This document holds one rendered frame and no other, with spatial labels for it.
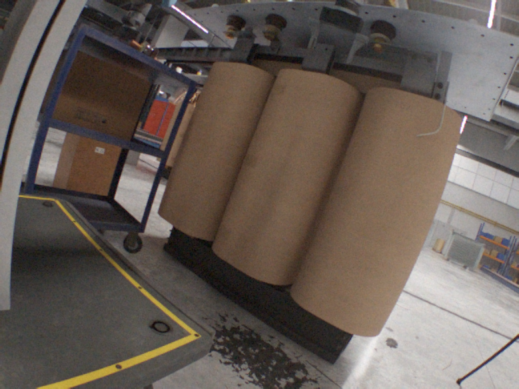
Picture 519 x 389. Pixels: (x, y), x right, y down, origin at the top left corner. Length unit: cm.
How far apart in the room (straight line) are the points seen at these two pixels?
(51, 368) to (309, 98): 113
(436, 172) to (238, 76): 97
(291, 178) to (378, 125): 38
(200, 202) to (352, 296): 80
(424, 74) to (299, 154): 58
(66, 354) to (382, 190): 95
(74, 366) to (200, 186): 112
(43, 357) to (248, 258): 94
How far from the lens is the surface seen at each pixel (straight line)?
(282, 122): 119
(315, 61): 130
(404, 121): 106
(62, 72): 116
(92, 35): 120
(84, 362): 42
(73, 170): 196
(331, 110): 116
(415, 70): 119
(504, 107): 1006
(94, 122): 128
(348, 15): 95
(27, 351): 42
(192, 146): 146
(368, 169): 103
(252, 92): 140
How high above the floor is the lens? 62
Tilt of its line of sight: 5 degrees down
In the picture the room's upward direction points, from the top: 21 degrees clockwise
